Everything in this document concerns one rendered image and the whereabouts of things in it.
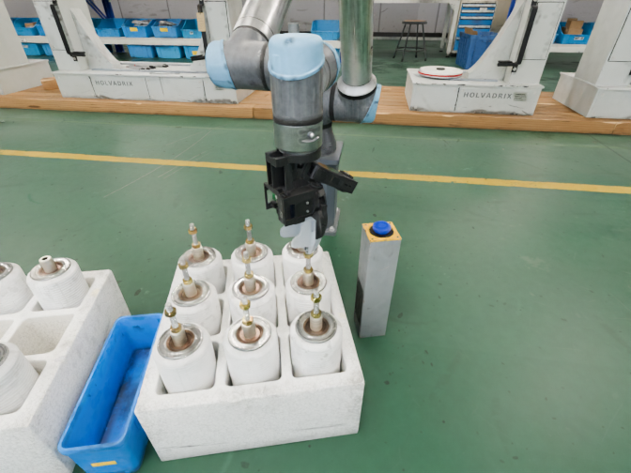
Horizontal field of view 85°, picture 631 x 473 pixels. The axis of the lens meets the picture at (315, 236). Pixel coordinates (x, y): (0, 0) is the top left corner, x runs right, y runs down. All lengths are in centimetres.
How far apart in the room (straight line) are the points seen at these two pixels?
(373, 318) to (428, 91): 198
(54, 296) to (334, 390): 62
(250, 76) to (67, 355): 62
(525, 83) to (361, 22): 198
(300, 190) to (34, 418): 57
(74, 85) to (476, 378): 327
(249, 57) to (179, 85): 234
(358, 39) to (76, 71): 273
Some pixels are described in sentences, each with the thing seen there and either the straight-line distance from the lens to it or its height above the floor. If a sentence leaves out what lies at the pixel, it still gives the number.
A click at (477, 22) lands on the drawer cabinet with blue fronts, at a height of 45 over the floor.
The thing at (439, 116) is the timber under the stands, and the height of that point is 7.
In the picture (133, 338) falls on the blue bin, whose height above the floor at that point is 5.
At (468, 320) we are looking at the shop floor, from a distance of 108.
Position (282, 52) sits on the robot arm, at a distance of 50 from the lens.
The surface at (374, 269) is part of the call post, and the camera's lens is 79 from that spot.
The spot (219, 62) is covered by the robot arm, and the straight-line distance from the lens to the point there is 66.
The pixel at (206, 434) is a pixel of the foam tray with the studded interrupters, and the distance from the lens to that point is 76.
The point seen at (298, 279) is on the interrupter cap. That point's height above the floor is 25.
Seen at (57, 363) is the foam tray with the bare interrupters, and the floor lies 18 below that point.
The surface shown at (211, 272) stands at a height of 23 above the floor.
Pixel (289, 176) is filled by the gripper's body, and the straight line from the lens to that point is 55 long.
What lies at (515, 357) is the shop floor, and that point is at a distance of 104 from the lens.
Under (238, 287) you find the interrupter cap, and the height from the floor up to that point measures 25.
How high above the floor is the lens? 74
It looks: 35 degrees down
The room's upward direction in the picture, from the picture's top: straight up
